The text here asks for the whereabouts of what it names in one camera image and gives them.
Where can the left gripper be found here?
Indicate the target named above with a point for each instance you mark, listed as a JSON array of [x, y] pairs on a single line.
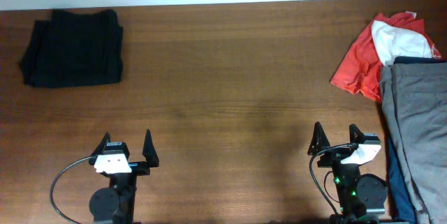
[[142, 167]]

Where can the red shirt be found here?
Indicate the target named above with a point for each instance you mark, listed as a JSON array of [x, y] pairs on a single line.
[[360, 69]]

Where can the white cloth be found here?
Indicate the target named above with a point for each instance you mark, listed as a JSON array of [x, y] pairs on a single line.
[[392, 42]]

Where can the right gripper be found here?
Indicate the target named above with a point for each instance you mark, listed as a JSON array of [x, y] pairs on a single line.
[[333, 156]]

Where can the navy blue garment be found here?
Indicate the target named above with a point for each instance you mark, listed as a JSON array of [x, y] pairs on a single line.
[[399, 185]]

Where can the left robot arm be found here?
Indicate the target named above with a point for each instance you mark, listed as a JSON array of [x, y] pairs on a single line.
[[115, 203]]

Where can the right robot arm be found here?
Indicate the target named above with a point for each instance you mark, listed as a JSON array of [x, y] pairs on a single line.
[[361, 197]]

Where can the grey shorts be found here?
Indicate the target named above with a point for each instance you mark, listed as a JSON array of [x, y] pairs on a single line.
[[417, 119]]

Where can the folded black garment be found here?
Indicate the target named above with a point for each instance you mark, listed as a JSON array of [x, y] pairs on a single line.
[[74, 50]]

